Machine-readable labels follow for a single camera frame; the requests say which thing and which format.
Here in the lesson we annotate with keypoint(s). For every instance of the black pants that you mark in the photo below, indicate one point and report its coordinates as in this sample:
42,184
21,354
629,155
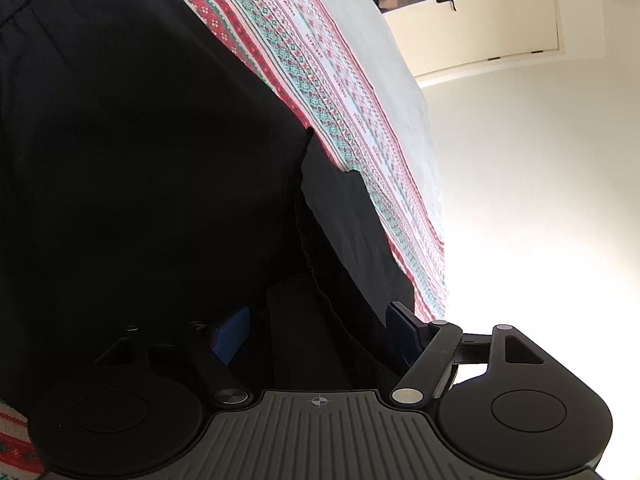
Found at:
165,185

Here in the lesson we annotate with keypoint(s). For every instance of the grey bed sheet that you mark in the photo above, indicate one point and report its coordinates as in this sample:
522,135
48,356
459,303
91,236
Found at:
363,27

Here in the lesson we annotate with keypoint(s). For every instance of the cream door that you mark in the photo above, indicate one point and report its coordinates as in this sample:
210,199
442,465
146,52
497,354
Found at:
443,40

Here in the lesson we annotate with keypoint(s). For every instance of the red green patterned blanket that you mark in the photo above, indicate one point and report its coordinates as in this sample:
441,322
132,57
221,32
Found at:
325,85

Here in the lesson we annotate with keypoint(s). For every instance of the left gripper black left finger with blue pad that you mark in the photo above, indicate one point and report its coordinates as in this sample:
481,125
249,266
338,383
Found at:
142,404

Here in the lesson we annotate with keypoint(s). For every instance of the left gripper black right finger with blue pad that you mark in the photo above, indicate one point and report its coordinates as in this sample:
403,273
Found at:
498,400

